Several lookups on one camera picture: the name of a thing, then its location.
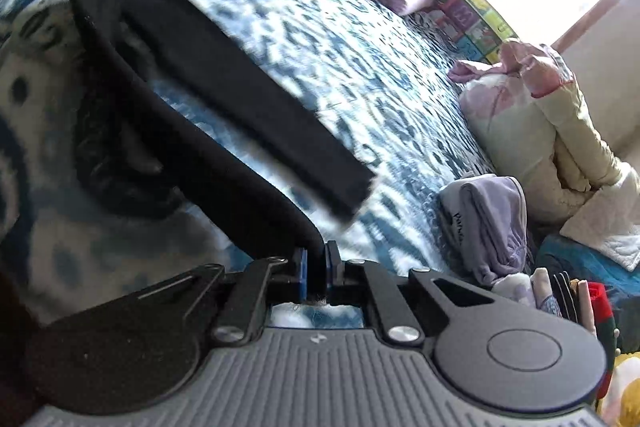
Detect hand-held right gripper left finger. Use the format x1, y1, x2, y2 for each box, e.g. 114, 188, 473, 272
100, 249, 308, 347

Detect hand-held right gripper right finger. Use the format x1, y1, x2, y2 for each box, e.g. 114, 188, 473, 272
325, 242, 506, 345

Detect black pants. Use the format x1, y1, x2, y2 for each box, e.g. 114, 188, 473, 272
70, 0, 378, 308

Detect lavender folded garment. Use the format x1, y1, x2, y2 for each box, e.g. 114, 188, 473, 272
439, 174, 528, 287

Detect white floral folded garment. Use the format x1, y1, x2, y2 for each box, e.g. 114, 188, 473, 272
492, 272, 538, 308

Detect cream garment with colourful knit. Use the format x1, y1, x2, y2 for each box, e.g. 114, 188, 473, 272
530, 267, 563, 315

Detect white and pink comforter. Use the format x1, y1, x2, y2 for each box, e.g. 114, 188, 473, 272
447, 39, 640, 273

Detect black striped folded garment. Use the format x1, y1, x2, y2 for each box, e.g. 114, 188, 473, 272
550, 272, 581, 323

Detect blue blanket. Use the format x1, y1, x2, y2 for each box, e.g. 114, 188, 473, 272
535, 234, 640, 298

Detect pink folded garment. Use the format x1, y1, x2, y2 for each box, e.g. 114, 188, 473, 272
570, 279, 598, 333

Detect red and green knitted garment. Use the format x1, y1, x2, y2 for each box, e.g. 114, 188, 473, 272
585, 282, 621, 400

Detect yellow cartoon pillow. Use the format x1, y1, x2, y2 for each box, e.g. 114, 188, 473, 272
597, 352, 640, 427

